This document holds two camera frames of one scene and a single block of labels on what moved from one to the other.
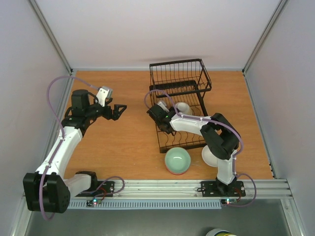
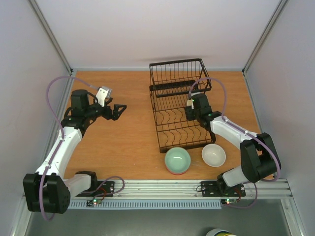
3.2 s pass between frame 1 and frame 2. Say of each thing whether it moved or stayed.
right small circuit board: stayed
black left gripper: stayed
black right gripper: moved
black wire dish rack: stayed
